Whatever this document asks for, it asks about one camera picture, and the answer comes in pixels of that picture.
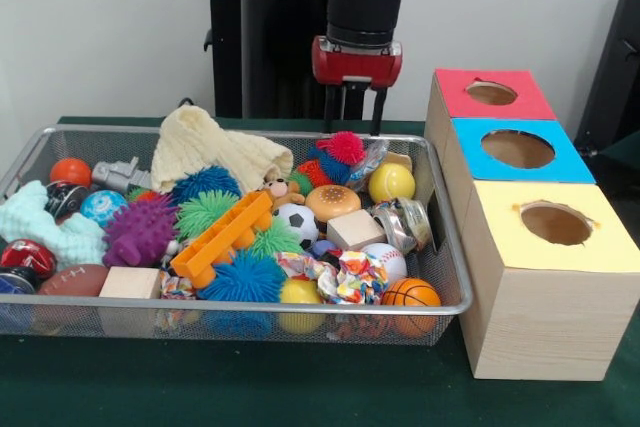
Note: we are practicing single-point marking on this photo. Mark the dark green table cloth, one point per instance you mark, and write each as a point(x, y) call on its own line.
point(300, 387)

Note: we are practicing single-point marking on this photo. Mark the small black white soccer ball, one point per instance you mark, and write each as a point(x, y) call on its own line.
point(296, 224)

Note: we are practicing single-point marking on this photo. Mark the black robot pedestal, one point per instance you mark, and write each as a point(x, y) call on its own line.
point(270, 57)

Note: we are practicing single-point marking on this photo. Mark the green spiky ball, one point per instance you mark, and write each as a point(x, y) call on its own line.
point(272, 239)
point(205, 212)

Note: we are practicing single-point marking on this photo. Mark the small orange basketball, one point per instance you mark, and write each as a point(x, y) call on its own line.
point(410, 293)

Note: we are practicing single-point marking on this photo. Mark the cream knitted cloth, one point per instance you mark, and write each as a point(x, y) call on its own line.
point(205, 147)

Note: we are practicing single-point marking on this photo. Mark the orange toy brick round studs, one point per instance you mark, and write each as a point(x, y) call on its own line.
point(221, 237)

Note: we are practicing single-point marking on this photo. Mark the yellow green ball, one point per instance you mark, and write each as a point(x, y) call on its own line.
point(391, 183)

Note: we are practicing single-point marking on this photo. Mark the crushed clear plastic bottle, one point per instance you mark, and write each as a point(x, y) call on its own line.
point(368, 162)

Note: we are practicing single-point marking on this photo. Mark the wooden box three holes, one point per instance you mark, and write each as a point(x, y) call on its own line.
point(540, 307)

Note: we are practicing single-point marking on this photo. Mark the clear shallow mesh bin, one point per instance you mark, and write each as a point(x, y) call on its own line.
point(130, 327)

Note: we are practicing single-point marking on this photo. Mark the red orange ball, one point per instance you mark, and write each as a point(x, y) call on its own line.
point(70, 172)

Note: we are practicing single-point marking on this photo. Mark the blue spiky ball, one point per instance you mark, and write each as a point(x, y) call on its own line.
point(242, 277)

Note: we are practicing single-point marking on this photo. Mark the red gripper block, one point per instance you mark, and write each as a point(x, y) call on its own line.
point(357, 65)

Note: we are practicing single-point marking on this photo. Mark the purple spiky ball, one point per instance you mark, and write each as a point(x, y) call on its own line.
point(140, 231)

